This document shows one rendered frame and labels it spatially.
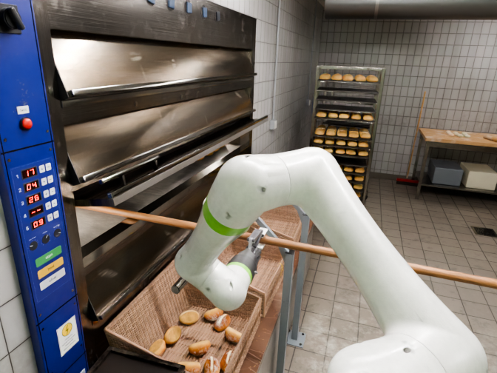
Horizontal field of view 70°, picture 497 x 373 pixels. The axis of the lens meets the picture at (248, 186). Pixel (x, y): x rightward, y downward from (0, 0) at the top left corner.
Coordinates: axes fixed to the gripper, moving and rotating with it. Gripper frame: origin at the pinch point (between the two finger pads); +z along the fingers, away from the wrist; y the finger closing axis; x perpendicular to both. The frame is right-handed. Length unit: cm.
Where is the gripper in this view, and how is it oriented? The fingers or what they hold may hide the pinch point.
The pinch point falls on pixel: (261, 237)
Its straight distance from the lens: 136.2
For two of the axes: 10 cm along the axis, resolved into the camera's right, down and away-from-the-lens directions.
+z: 3.1, -3.1, 9.0
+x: 9.5, 1.3, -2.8
